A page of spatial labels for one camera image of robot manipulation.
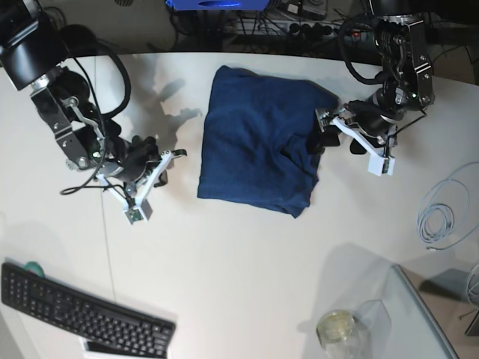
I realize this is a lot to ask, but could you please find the clear glass jar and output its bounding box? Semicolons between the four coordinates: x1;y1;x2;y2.
316;299;392;359

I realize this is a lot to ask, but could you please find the blue box with hole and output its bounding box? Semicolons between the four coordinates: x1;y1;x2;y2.
165;0;269;11

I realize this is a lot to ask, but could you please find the coiled white cable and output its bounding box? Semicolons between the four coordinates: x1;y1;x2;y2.
417;161;479;251

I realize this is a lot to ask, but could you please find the black computer keyboard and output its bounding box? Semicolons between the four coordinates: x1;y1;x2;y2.
1;263;176;358

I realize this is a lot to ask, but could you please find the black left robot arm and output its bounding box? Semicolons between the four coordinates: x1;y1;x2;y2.
306;1;435;156

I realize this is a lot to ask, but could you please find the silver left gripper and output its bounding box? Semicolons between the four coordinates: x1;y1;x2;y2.
306;14;434;154

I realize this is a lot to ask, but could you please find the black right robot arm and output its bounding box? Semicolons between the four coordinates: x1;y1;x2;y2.
1;1;163;195

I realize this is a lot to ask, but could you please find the dark blue t-shirt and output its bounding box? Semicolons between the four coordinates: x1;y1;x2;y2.
198;66;338;218

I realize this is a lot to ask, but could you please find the black round stool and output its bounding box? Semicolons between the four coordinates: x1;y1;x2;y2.
59;24;97;50

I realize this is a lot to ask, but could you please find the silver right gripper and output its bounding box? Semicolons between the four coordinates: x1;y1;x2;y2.
31;67;168;187

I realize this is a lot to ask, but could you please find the green tape roll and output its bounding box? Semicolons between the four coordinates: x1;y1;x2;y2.
24;261;45;277

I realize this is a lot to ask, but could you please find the white camera bracket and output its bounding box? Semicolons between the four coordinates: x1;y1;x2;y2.
315;105;397;177
96;149;187;224

